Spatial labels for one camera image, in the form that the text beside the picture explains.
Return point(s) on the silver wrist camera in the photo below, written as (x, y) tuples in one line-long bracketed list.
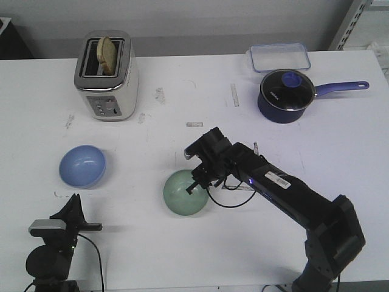
[(198, 148), (47, 228)]

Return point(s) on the glass lid blue knob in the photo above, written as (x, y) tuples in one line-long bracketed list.
[(287, 90)]

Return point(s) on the black object top left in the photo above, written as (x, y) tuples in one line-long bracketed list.
[(13, 46)]

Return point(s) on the grey metal shelf post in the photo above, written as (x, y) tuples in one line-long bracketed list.
[(348, 24)]

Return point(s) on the clear plastic container blue rim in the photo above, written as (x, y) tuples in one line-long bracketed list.
[(270, 57)]

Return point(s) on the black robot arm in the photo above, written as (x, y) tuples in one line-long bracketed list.
[(334, 234), (50, 263)]

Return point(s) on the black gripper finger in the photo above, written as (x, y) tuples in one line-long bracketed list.
[(193, 187), (68, 207), (78, 206)]

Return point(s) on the toast bread slice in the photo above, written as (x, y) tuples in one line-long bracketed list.
[(107, 55)]

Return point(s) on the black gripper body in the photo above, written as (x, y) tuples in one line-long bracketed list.
[(75, 222), (217, 167)]

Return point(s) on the silver cream toaster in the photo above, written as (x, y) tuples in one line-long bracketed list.
[(108, 97)]

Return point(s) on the blue bowl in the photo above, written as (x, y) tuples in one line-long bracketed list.
[(82, 167)]

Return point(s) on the green bowl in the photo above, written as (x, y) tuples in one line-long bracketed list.
[(176, 197)]

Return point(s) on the dark blue saucepan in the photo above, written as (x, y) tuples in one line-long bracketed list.
[(281, 116)]

